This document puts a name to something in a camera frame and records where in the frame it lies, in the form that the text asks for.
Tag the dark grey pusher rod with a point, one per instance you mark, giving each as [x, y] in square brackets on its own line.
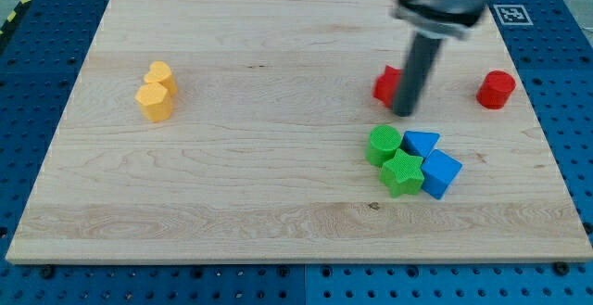
[419, 62]

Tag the red star block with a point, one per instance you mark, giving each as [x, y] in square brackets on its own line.
[386, 85]

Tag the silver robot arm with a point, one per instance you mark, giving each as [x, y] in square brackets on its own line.
[433, 22]

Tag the green star block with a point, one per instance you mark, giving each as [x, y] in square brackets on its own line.
[402, 174]

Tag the yellow hexagon block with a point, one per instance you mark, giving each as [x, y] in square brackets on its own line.
[154, 101]

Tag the blue triangle block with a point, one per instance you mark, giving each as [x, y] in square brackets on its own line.
[419, 143]

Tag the red cylinder block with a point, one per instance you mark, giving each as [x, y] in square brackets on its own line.
[495, 89]

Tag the green cylinder block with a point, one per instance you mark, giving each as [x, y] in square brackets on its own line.
[383, 142]

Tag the blue cube block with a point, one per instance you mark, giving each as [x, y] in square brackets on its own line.
[439, 171]

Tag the white fiducial marker tag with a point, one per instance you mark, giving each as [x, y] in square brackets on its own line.
[512, 15]

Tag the wooden board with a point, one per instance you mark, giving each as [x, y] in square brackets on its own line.
[263, 156]

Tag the yellow heart block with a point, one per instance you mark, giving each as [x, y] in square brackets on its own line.
[160, 72]

